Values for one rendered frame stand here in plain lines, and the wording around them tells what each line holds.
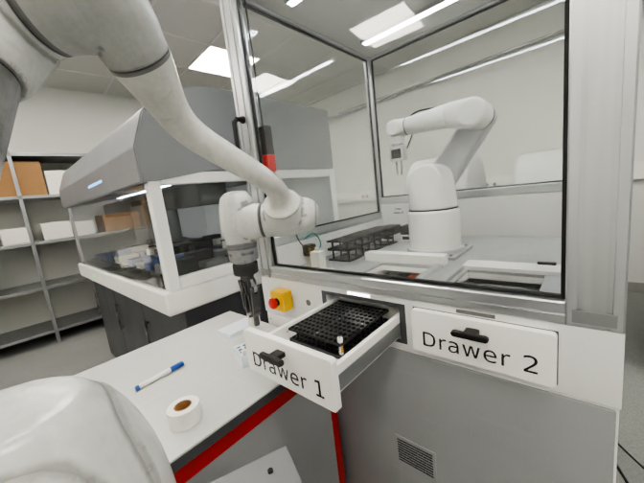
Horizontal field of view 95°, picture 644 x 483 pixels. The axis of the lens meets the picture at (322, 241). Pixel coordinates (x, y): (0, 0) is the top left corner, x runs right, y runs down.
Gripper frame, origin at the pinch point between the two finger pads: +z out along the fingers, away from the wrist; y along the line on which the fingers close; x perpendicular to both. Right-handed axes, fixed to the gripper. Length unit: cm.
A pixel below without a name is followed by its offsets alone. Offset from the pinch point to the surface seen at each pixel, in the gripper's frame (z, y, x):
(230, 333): 8.4, -18.8, -3.6
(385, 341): 0.2, 36.6, 20.7
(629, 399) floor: 86, 53, 173
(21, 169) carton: -97, -330, -107
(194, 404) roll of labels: 6.1, 18.2, -22.3
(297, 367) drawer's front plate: -2.4, 34.7, -3.1
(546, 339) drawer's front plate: -6, 66, 35
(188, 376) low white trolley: 10.0, -3.1, -20.9
